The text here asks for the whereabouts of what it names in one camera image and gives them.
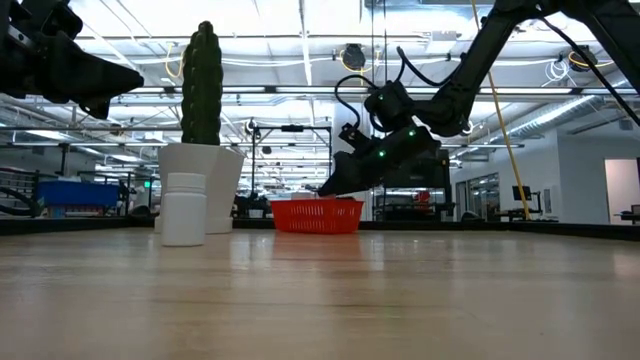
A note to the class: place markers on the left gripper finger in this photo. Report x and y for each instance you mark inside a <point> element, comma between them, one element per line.
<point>99,107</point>
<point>85,75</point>

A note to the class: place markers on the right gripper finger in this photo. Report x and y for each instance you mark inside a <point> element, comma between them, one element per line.
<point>337,185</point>

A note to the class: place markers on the white pill bottle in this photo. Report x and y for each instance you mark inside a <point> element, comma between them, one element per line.
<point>184,215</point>

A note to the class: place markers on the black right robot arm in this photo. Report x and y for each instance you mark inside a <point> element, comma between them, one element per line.
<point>465,85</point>

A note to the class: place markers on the red plastic basket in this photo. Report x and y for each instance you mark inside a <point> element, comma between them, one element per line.
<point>317,217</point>

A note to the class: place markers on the black computer case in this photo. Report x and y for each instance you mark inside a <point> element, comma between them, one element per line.
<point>435,180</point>

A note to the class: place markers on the blue plastic bin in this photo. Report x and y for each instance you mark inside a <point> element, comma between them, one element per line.
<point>75,195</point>

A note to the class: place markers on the green cactus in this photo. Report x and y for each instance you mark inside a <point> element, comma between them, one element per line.
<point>202,85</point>

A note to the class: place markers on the black monitor on stand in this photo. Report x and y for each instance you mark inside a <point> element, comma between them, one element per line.
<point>521,193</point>

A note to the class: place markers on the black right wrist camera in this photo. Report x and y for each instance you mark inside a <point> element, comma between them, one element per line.
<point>354,137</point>

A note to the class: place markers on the black frame stand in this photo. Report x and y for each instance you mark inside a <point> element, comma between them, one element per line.
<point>292,128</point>

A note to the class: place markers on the black table frame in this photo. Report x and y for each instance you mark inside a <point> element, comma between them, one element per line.
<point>450,227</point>

